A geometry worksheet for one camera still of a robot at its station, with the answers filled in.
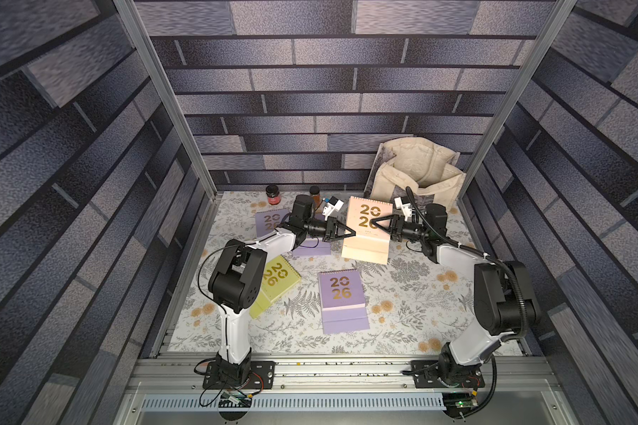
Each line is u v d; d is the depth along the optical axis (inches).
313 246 32.0
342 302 34.5
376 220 32.8
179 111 36.4
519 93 33.6
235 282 20.4
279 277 36.3
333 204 32.8
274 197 43.9
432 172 40.8
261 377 28.7
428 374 28.6
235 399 27.9
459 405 27.4
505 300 18.6
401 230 30.8
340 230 32.6
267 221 42.9
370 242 32.5
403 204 32.5
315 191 42.9
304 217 29.9
